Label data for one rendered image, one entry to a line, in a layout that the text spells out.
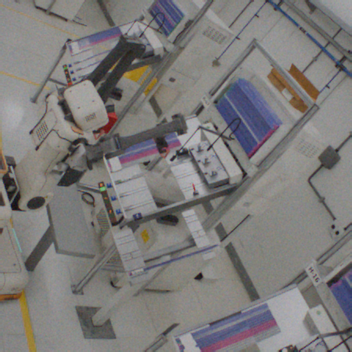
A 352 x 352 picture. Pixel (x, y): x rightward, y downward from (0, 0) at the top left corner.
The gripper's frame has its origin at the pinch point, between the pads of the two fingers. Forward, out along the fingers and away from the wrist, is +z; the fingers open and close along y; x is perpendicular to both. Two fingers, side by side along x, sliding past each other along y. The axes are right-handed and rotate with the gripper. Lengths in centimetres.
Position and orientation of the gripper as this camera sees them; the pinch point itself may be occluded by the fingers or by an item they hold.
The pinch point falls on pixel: (162, 152)
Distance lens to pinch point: 281.4
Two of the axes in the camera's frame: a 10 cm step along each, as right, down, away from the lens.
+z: 0.7, 6.3, 7.7
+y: -3.3, -7.1, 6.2
